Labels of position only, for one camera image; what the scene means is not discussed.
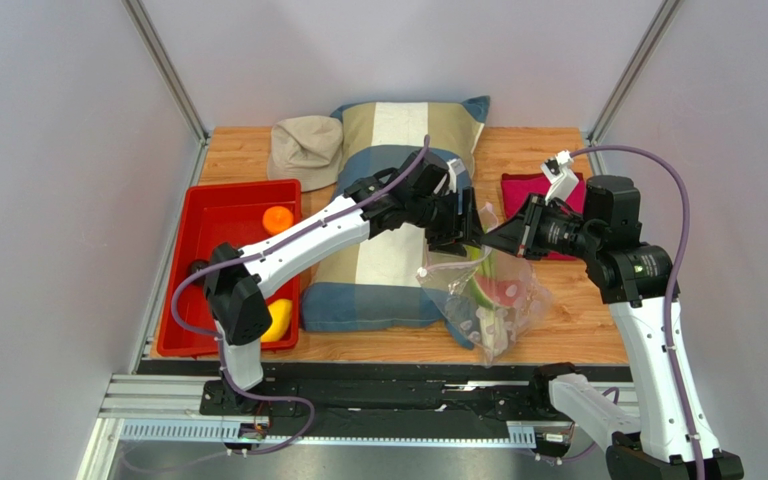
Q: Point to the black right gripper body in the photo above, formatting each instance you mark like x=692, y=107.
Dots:
x=528, y=227

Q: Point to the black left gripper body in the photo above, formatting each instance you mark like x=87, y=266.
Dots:
x=443, y=227

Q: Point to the clear zip top bag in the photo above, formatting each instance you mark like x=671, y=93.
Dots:
x=444, y=278

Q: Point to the green celery bunch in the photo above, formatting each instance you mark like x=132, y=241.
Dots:
x=491, y=322

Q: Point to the orange fruit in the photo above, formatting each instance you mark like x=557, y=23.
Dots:
x=277, y=219

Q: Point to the yellow mango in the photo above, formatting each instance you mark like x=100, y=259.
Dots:
x=281, y=312

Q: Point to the watermelon slice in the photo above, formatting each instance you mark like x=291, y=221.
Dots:
x=492, y=293

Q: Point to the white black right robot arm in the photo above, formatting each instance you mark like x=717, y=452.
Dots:
x=637, y=313

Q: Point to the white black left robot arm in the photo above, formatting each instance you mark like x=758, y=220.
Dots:
x=291, y=259

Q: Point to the magenta folded cloth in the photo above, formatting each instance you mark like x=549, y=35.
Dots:
x=516, y=189

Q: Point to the striped beige blue pillow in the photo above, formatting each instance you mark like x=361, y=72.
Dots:
x=387, y=146

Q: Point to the beige bucket hat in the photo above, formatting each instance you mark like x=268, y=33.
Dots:
x=307, y=149

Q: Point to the dark plum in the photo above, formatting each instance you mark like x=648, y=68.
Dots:
x=197, y=266

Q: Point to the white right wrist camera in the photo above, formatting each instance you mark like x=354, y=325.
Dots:
x=558, y=170

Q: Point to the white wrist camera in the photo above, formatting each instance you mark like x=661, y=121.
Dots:
x=457, y=179
x=558, y=170

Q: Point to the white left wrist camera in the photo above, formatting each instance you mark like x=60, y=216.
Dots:
x=457, y=179

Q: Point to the aluminium frame rail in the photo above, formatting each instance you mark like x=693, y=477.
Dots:
x=161, y=399

